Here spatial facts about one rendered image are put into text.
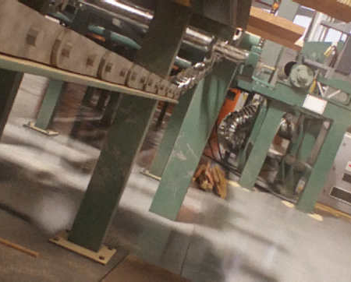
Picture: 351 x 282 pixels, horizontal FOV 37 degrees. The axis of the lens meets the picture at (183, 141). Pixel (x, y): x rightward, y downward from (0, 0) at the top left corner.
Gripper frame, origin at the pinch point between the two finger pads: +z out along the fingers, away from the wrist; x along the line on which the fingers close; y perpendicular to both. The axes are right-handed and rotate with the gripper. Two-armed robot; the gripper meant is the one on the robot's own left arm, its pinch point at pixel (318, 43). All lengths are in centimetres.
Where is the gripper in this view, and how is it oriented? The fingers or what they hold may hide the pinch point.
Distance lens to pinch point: 183.1
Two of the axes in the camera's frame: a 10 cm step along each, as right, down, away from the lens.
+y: -0.7, 0.6, -10.0
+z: -9.3, -3.7, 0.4
